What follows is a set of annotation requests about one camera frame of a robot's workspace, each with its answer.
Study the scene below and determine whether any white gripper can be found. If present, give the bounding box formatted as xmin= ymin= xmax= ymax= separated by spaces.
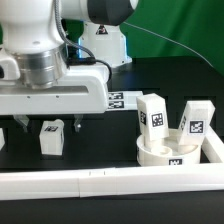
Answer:
xmin=0 ymin=63 xmax=109 ymax=133

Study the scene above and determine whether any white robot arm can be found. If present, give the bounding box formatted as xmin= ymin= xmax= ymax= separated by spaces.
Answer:
xmin=0 ymin=0 xmax=138 ymax=127

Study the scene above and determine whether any white left wall piece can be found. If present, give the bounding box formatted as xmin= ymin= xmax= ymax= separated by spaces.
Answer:
xmin=0 ymin=128 xmax=5 ymax=151

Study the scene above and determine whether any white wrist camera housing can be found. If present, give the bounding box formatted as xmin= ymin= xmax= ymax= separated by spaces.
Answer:
xmin=0 ymin=53 xmax=20 ymax=81

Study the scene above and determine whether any white marker base plate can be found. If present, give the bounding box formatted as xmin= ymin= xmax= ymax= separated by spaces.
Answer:
xmin=108 ymin=91 xmax=143 ymax=111

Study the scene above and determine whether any white front wall bar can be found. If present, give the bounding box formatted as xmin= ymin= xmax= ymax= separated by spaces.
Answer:
xmin=0 ymin=163 xmax=224 ymax=200

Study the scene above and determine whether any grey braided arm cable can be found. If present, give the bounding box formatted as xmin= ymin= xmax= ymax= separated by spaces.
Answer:
xmin=53 ymin=0 xmax=113 ymax=83

